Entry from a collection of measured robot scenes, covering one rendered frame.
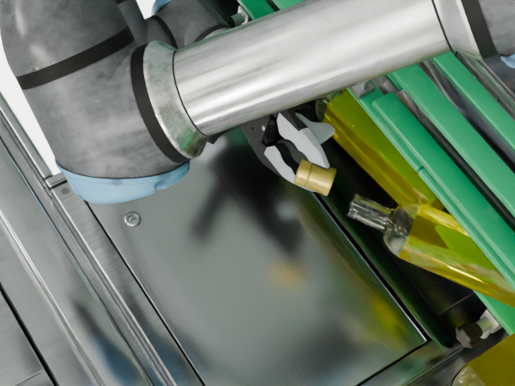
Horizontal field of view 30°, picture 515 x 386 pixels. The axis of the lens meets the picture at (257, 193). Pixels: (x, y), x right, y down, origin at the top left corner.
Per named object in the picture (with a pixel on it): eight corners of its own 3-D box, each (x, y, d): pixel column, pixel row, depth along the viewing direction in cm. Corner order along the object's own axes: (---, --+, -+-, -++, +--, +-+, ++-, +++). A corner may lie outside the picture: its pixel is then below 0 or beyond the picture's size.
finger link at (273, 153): (345, 179, 122) (305, 125, 125) (310, 192, 119) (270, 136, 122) (335, 193, 124) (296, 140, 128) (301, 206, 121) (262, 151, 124)
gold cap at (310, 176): (330, 178, 121) (297, 167, 120) (338, 163, 118) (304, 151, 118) (324, 201, 119) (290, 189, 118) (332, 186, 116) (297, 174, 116)
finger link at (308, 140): (360, 139, 118) (312, 100, 123) (325, 151, 114) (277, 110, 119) (355, 159, 120) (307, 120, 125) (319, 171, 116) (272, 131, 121)
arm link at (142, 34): (63, 24, 129) (133, -8, 133) (99, 100, 132) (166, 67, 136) (79, 21, 122) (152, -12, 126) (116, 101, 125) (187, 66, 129)
